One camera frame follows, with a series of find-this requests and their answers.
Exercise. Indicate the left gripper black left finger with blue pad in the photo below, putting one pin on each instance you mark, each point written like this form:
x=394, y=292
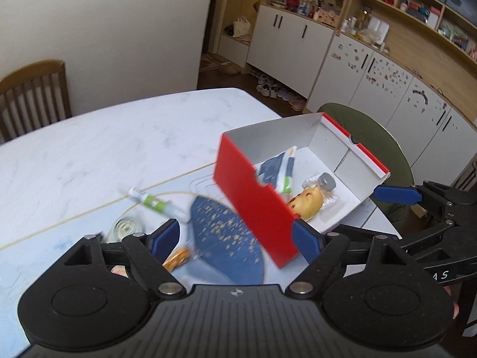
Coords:
x=141, y=254

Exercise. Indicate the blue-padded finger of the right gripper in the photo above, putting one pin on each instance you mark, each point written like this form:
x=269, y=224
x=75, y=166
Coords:
x=397, y=195

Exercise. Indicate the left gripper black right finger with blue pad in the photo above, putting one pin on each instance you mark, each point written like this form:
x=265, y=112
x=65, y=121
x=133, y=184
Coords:
x=346, y=263

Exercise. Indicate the tan squishy bread toy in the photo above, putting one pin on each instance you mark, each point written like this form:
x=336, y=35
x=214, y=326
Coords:
x=307, y=204

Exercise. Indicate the red and white cardboard box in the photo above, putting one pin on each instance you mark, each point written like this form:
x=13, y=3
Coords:
x=322, y=146

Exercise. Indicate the blue white snack packet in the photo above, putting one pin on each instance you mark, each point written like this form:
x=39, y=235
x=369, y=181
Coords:
x=277, y=172

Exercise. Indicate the clear toothpick container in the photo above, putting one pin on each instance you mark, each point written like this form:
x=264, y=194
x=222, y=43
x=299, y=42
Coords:
x=326, y=184

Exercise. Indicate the orange snack in wrapper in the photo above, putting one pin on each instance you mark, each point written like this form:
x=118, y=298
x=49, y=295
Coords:
x=177, y=258

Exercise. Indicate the grey correction tape dispenser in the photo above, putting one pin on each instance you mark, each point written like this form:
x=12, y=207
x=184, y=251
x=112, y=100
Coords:
x=122, y=228

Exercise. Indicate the white green marker pen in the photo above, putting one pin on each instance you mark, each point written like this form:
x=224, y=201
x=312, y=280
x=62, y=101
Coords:
x=161, y=206

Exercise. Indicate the green upholstered chair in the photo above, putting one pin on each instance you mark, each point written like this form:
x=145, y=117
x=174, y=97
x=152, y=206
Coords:
x=376, y=139

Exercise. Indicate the white storage cabinet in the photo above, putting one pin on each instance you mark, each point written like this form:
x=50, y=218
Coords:
x=328, y=67

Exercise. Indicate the blue gold-speckled placemat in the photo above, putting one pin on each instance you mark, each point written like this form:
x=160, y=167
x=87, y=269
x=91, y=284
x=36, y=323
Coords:
x=225, y=251

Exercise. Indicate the shoes on floor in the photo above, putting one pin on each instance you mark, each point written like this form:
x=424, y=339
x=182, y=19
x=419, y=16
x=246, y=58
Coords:
x=270, y=88

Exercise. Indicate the wooden shelf unit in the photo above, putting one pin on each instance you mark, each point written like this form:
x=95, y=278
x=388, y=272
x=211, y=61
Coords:
x=429, y=37

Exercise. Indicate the brown wooden chair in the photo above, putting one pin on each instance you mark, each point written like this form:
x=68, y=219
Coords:
x=33, y=97

